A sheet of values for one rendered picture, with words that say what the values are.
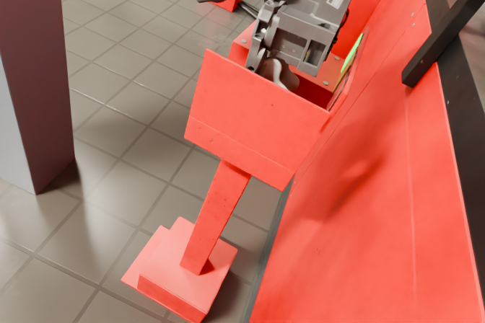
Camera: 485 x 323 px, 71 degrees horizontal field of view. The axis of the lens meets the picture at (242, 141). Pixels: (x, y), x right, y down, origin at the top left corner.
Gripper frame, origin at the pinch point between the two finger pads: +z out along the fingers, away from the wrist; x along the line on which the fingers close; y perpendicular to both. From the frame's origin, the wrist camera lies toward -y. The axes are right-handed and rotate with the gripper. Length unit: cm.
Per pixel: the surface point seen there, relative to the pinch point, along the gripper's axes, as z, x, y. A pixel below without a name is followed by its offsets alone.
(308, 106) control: -5.9, -5.0, 7.7
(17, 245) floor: 70, -11, -49
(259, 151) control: 3.5, -5.0, 4.4
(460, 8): -14.6, 17.8, 20.4
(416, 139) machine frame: -1.7, 4.2, 22.2
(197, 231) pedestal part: 41.3, 2.0, -3.3
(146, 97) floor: 70, 63, -58
